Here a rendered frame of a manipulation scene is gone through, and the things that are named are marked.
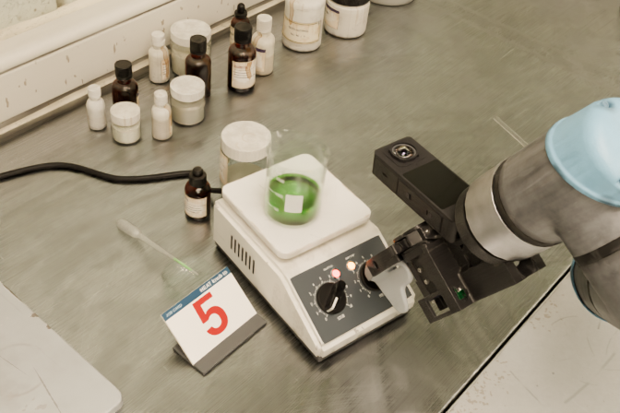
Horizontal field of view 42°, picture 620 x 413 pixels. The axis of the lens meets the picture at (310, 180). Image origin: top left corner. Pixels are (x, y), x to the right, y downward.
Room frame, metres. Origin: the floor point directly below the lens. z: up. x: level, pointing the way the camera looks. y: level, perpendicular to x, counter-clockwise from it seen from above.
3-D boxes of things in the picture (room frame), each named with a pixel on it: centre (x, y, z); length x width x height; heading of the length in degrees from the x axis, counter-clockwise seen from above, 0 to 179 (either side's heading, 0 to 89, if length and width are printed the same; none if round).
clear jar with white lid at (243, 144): (0.74, 0.08, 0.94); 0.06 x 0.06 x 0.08
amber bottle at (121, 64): (0.85, 0.25, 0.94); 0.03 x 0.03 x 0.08
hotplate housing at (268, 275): (0.62, -0.01, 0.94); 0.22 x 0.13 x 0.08; 41
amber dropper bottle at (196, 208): (0.69, 0.13, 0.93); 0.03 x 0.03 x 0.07
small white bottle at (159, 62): (0.95, 0.23, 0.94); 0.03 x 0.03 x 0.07
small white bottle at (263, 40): (1.00, 0.09, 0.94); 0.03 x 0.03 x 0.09
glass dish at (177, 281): (0.57, 0.12, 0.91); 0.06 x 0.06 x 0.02
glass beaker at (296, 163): (0.62, 0.02, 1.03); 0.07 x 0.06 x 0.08; 46
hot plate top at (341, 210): (0.64, 0.01, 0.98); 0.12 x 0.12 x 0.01; 41
